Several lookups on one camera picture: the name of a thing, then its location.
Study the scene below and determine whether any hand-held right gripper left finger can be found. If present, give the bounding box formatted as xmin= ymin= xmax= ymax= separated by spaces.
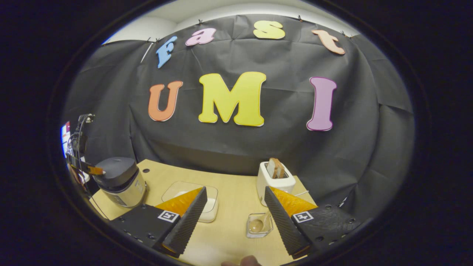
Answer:
xmin=110 ymin=187 xmax=208 ymax=258

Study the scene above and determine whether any clear glass dish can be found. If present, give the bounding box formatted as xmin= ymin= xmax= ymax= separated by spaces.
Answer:
xmin=161 ymin=181 xmax=218 ymax=223

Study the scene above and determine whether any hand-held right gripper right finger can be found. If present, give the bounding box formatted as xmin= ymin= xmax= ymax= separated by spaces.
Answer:
xmin=264 ymin=186 xmax=363 ymax=259

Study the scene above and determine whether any brown bread slice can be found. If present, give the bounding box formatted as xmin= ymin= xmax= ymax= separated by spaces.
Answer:
xmin=267 ymin=158 xmax=286 ymax=180

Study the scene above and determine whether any clear glass chopstick holder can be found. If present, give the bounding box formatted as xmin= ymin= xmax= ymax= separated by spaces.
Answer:
xmin=246 ymin=212 xmax=274 ymax=239

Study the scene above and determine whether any computer monitor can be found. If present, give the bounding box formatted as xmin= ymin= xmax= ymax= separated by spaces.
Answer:
xmin=61 ymin=122 xmax=71 ymax=156

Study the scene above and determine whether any black backdrop cloth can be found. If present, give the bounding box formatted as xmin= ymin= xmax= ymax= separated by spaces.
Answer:
xmin=61 ymin=15 xmax=416 ymax=222

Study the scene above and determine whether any white toaster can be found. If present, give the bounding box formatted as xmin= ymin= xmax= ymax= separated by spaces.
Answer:
xmin=256 ymin=161 xmax=296 ymax=207

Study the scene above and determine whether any black and beige rice cooker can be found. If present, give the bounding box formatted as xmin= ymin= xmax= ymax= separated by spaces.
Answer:
xmin=92 ymin=157 xmax=147 ymax=208

